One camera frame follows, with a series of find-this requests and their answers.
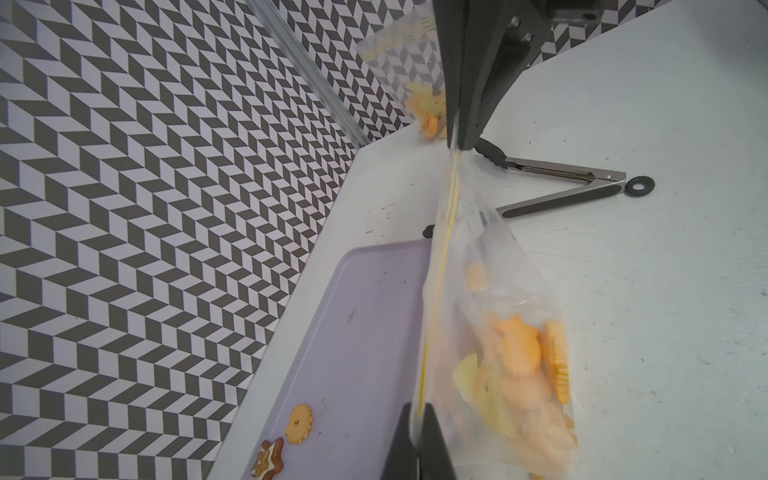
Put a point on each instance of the tan round flower cookie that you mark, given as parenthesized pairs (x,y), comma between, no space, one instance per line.
(299,425)

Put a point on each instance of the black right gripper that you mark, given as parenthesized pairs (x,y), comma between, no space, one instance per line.
(485,51)

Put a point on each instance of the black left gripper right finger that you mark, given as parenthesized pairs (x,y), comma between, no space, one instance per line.
(434,458)

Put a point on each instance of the brown iced star cookie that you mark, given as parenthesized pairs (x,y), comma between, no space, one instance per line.
(268,461)

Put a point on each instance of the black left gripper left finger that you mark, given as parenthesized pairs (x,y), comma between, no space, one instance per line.
(402,460)

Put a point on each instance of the clear resealable bag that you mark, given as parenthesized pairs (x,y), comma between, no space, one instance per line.
(405,58)

